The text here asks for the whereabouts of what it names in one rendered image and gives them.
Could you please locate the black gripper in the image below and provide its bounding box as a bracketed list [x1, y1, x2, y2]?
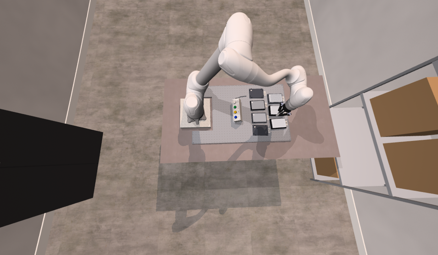
[276, 102, 291, 116]

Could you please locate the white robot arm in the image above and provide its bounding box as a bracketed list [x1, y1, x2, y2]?
[183, 12, 313, 125]

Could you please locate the black flat plate with corner posts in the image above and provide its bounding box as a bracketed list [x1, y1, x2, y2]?
[253, 125, 268, 136]

